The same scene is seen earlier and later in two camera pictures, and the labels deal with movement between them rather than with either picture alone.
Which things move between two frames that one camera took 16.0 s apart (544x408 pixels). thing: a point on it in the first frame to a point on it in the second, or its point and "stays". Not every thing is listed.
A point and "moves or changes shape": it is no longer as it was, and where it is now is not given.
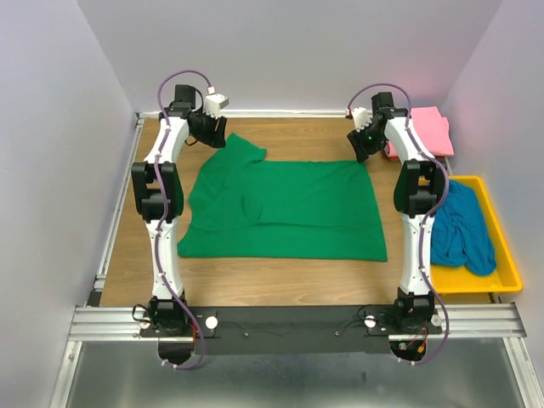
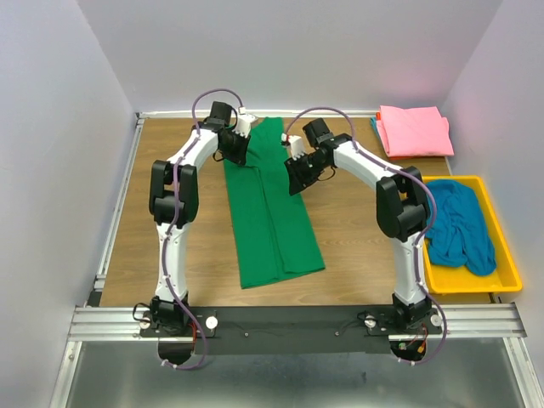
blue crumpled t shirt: (460, 236) stays
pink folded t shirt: (433, 131) stays
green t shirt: (245, 206) moves or changes shape
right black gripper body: (369, 141) to (304, 171)
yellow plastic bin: (447, 279) stays
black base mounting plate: (293, 330) stays
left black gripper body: (204, 132) to (235, 146)
